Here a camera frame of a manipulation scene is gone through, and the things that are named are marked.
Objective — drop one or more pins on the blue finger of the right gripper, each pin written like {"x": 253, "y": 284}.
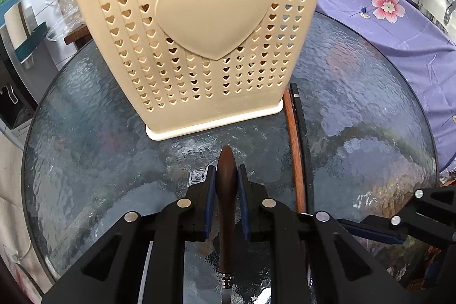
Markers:
{"x": 378, "y": 229}

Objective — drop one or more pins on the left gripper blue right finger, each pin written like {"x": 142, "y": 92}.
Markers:
{"x": 244, "y": 207}

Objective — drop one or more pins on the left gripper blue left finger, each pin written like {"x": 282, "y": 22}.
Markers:
{"x": 210, "y": 199}

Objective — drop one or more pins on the wooden handled metal spoon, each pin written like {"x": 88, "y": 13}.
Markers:
{"x": 226, "y": 193}

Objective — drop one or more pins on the brown wood grain chopstick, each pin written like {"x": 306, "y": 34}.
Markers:
{"x": 296, "y": 152}

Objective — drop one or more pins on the black chopstick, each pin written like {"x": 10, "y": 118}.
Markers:
{"x": 304, "y": 149}

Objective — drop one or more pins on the cream plastic utensil holder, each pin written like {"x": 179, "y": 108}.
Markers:
{"x": 192, "y": 65}

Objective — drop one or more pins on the dark wooden counter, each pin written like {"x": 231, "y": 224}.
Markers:
{"x": 80, "y": 36}

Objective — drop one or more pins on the beige hanging cloth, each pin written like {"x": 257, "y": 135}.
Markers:
{"x": 16, "y": 246}

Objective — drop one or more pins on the purple floral cloth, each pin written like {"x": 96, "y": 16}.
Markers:
{"x": 423, "y": 54}

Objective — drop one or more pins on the white electric kettle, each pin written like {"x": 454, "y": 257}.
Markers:
{"x": 439, "y": 12}

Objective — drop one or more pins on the clear plastic bag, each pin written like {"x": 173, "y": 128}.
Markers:
{"x": 68, "y": 19}

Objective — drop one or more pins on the white black water dispenser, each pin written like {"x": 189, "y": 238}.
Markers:
{"x": 23, "y": 85}

